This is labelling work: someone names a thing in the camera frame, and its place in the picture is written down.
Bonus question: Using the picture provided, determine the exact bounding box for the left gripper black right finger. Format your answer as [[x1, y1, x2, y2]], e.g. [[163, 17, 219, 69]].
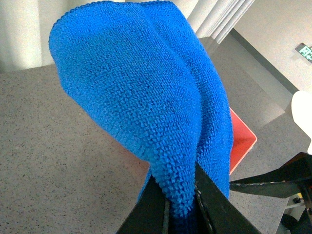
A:
[[195, 164, 260, 234]]

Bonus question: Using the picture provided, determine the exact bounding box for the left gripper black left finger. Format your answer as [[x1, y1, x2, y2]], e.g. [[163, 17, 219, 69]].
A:
[[117, 176, 170, 234]]

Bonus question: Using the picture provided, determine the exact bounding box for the white rounded object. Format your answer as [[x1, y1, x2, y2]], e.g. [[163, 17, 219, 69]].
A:
[[291, 90, 312, 155]]

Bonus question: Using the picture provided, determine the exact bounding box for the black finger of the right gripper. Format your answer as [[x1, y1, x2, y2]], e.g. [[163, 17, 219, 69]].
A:
[[230, 152, 312, 198]]

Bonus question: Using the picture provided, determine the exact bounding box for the pink plastic tray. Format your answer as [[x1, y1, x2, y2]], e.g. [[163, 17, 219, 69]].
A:
[[230, 109, 257, 175]]

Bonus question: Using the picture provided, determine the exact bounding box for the green exit sign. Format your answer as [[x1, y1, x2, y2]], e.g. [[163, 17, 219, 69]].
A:
[[295, 43, 312, 63]]

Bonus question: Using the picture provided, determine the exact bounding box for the white pleated curtain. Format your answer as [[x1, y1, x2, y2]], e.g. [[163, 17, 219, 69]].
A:
[[0, 0, 253, 73]]

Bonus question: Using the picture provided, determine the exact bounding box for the blue microfiber cloth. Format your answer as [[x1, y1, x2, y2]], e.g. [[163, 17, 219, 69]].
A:
[[48, 0, 234, 234]]

